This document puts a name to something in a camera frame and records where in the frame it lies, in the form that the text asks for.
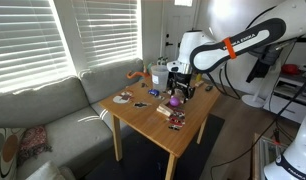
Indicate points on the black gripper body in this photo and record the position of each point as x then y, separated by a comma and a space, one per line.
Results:
181, 81

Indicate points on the pale wooden block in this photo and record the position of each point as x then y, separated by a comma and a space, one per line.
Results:
166, 107
199, 83
163, 113
182, 100

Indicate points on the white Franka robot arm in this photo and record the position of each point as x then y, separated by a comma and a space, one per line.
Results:
209, 56

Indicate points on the purple ball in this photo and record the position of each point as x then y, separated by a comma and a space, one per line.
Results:
174, 101

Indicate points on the translucent plastic cup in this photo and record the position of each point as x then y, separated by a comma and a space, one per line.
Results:
159, 78

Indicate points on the turtle sticker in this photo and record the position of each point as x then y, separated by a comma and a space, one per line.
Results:
159, 97

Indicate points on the blue toy car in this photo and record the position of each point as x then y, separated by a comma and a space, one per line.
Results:
153, 92

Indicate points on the black remote control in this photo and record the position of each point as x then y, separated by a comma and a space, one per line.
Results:
209, 88

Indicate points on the elf sticker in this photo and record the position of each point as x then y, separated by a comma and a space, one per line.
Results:
179, 115

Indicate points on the small dark sticker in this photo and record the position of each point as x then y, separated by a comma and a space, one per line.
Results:
144, 85

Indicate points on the small red candy packet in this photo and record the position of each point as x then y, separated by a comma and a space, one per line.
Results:
176, 124

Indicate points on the black cat sticker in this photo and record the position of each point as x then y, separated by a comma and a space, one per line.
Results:
140, 104

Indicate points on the light wooden table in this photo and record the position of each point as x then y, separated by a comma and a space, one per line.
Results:
149, 123

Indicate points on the orange plush squid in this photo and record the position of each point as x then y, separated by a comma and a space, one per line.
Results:
134, 75

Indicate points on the white door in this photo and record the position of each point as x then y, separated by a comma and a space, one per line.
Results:
173, 20

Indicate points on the black hanging cloth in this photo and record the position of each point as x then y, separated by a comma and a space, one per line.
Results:
259, 71

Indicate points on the dark blue rug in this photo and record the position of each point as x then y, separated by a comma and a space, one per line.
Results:
143, 166

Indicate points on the white window blinds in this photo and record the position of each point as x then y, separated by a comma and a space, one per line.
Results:
106, 30
26, 43

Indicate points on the red round object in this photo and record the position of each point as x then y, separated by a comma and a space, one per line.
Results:
289, 69

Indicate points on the white shelf unit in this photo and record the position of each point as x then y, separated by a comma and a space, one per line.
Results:
293, 106

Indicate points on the grey fabric sofa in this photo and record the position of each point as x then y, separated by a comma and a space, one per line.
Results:
53, 103

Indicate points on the red patterned cloth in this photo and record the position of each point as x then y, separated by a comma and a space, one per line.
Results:
33, 143

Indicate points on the cream leather sofa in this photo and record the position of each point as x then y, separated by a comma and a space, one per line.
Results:
46, 171

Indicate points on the circle patterned pillow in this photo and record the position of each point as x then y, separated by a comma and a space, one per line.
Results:
6, 153

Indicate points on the white pedestal stand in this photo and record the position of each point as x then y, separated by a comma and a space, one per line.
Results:
253, 101

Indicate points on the aluminium frame cart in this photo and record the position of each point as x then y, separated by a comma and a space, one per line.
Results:
263, 156

